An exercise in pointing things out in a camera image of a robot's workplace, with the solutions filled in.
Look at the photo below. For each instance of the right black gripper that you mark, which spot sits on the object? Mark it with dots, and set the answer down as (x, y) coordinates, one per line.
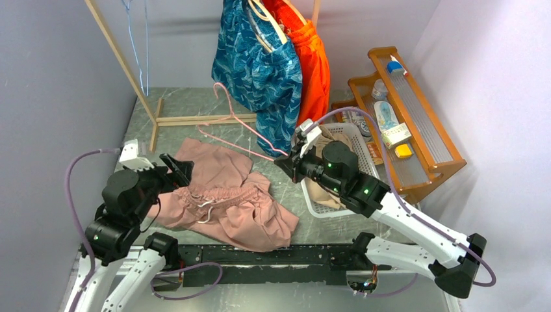
(293, 165)

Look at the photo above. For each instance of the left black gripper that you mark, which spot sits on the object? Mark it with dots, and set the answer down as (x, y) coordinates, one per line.
(180, 172)

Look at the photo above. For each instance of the pink shorts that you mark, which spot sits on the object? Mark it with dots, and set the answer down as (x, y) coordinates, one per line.
(226, 201)

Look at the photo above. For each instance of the pink hanger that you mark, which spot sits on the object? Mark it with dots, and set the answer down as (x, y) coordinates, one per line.
(233, 118)

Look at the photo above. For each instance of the blue patterned shorts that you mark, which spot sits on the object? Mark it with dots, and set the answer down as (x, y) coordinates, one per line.
(268, 84)

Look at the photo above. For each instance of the wooden hanger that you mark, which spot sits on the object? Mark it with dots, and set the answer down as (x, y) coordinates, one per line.
(258, 8)
(296, 11)

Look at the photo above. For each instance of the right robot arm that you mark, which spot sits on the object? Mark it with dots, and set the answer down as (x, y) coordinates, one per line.
(449, 258)

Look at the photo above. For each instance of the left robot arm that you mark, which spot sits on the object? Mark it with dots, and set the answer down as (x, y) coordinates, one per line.
(127, 198)

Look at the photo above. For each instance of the orange shorts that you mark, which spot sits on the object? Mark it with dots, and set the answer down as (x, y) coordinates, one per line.
(313, 60)

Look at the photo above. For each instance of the white plastic basket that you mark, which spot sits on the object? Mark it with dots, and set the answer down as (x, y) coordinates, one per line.
(366, 165)

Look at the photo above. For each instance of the small card pack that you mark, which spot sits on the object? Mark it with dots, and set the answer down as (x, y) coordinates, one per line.
(353, 117)

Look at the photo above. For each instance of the round tin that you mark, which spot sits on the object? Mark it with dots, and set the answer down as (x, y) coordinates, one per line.
(364, 130)

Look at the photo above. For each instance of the orange snack pack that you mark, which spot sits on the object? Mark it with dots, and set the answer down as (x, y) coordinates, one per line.
(375, 153)

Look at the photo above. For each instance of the blue white tube pack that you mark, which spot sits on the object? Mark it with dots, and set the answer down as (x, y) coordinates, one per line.
(385, 116)

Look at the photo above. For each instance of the white box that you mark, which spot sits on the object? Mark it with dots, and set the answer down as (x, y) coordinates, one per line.
(396, 135)

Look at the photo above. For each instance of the yellow block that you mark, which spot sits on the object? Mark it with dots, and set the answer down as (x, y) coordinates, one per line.
(403, 151)

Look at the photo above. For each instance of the clear small bottle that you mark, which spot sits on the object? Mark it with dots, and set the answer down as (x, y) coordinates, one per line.
(379, 90)

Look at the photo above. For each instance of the wooden tiered shelf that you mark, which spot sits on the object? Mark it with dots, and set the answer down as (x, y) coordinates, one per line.
(421, 154)

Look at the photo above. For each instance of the blue white eraser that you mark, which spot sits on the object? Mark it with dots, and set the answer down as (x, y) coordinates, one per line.
(395, 67)

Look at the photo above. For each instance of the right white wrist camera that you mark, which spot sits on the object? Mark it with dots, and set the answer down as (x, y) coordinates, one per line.
(306, 135)

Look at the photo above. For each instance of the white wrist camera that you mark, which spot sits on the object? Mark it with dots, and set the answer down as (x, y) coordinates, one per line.
(133, 156)
(306, 135)

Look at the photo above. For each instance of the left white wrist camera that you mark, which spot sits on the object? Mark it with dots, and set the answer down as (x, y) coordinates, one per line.
(133, 156)

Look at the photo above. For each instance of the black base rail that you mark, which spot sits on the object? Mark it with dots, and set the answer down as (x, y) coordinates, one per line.
(332, 264)

